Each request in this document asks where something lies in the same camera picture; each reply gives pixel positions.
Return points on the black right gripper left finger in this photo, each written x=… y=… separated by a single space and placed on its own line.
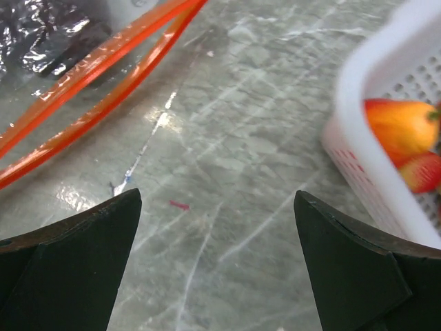
x=66 y=275

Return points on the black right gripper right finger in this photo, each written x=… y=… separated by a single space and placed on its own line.
x=363 y=278

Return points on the red fake cherry bunch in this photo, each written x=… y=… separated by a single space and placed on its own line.
x=422 y=172

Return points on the small orange red fruit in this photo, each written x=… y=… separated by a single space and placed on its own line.
x=403 y=127

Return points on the clear zip top bag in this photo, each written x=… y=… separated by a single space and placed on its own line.
x=174 y=15

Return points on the white perforated basket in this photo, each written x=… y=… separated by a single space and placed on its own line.
x=400 y=62

